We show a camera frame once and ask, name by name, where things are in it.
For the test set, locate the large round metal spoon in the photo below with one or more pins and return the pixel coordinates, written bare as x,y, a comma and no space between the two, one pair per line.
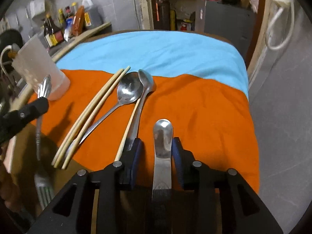
129,90

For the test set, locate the blue and white pouch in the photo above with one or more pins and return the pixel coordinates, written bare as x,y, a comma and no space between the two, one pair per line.
68,26

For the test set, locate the metal fork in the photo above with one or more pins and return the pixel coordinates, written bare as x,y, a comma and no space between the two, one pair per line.
43,190
45,87

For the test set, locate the orange-red sauce pouch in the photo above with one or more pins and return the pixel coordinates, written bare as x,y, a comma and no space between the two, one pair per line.
78,22

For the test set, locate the translucent plastic cup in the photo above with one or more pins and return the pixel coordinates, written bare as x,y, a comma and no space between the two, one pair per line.
36,63

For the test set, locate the wooden chopstick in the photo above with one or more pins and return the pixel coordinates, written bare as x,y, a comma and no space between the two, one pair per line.
128,131
110,95
98,102

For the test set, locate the dark soy sauce bottle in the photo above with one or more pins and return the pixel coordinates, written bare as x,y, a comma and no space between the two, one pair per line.
52,33

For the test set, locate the black wok in sink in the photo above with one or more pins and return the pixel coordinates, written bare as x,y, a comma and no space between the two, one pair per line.
9,37

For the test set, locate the red and white bag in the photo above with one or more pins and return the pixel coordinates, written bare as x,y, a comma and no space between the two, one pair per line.
184,25

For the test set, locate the orange cloth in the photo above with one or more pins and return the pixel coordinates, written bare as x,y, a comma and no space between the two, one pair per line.
207,117

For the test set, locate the light blue cloth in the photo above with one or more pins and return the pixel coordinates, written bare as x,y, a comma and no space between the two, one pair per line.
158,53

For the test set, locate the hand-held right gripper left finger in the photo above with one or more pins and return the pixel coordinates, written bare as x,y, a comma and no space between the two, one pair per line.
136,160

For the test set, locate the small yellow-capped bottle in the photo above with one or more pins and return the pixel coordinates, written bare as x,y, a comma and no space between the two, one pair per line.
61,17

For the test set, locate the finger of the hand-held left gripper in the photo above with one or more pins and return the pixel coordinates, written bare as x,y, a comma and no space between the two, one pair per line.
24,113

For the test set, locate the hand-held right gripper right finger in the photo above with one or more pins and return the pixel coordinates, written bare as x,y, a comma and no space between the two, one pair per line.
176,160

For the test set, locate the small metal spoon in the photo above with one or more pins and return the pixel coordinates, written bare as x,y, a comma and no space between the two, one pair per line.
146,80

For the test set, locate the white wall box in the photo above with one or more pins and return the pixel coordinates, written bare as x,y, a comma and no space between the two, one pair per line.
36,8

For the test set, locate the grey metal cabinet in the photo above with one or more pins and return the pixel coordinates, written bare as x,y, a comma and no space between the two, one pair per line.
226,26

